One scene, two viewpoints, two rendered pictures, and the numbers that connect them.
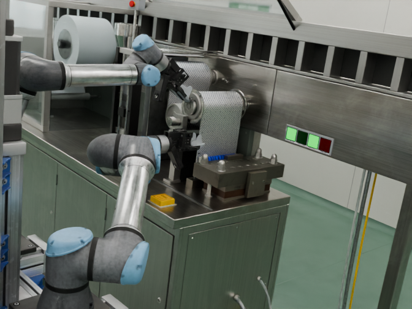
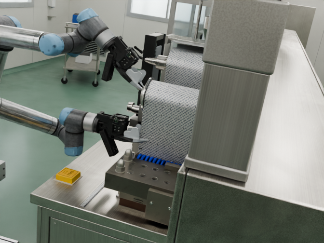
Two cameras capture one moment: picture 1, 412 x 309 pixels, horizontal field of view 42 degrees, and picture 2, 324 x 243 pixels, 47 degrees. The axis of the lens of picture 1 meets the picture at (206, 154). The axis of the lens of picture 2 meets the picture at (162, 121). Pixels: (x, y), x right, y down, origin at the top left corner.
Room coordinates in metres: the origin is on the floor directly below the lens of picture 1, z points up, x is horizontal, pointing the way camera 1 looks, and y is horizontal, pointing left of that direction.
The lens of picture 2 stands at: (1.56, -1.10, 1.65)
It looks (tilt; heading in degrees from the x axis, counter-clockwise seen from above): 20 degrees down; 57
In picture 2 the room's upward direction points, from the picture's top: 8 degrees clockwise
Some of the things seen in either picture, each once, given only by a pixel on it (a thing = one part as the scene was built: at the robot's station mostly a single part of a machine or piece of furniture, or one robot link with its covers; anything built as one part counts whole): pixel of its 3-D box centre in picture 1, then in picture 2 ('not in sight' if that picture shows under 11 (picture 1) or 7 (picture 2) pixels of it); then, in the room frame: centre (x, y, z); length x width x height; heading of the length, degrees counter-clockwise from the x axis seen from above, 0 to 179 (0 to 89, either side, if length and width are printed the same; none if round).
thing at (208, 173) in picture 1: (240, 170); (166, 184); (2.23, -0.16, 1.00); 0.40 x 0.16 x 0.06; 132
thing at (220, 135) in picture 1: (219, 138); (169, 141); (2.29, -0.05, 1.11); 0.23 x 0.01 x 0.18; 132
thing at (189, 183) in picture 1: (213, 179); not in sight; (2.29, -0.05, 0.92); 0.28 x 0.04 x 0.04; 132
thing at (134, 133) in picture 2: (198, 141); (135, 134); (2.19, 0.04, 1.11); 0.09 x 0.03 x 0.06; 131
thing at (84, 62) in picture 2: not in sight; (83, 48); (3.66, 4.74, 0.51); 0.91 x 0.58 x 1.02; 66
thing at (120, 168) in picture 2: (221, 165); (120, 165); (2.09, -0.07, 1.05); 0.04 x 0.04 x 0.04
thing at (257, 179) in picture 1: (256, 184); (160, 207); (2.17, -0.23, 0.97); 0.10 x 0.03 x 0.11; 132
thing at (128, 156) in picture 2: (205, 159); (128, 154); (2.15, 0.00, 1.05); 0.04 x 0.04 x 0.04
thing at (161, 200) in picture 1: (162, 200); (68, 175); (1.98, 0.15, 0.91); 0.07 x 0.07 x 0.02; 42
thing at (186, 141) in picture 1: (176, 141); (111, 125); (2.13, 0.13, 1.12); 0.12 x 0.08 x 0.09; 132
